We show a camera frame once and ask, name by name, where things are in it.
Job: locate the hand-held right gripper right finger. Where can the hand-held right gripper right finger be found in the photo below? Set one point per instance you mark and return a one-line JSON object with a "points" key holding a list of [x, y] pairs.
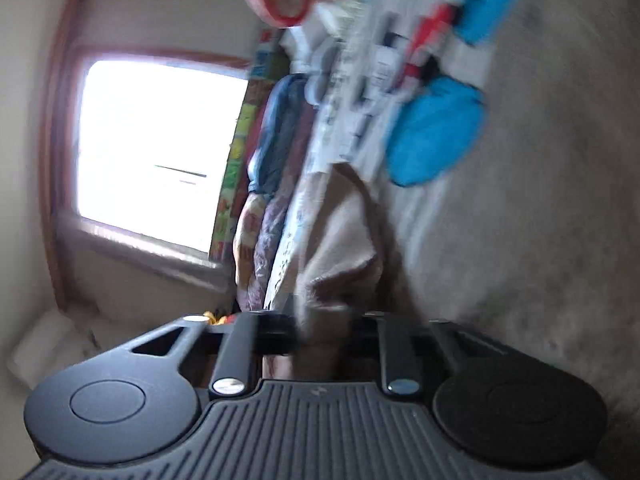
{"points": [[397, 350]]}

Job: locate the blue folded cloth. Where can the blue folded cloth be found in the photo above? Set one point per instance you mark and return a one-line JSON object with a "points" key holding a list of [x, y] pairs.
{"points": [[280, 135]]}

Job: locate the colourful picture panel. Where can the colourful picture panel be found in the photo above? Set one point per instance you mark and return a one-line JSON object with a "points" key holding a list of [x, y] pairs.
{"points": [[240, 150]]}

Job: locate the cartoon printed blanket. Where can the cartoon printed blanket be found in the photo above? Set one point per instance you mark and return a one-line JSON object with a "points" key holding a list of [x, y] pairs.
{"points": [[430, 125]]}

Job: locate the white box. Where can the white box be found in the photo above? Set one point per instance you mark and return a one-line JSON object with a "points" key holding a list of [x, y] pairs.
{"points": [[42, 347]]}

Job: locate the window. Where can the window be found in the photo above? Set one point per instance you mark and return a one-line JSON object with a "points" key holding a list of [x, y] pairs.
{"points": [[150, 140]]}

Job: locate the floral quilt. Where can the floral quilt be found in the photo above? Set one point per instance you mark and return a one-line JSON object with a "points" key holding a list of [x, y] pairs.
{"points": [[257, 250]]}

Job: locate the beige garment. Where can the beige garment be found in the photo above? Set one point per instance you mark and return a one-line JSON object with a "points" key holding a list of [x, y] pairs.
{"points": [[340, 240]]}

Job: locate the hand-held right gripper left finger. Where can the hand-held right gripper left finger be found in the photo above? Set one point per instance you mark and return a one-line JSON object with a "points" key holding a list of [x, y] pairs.
{"points": [[239, 345]]}

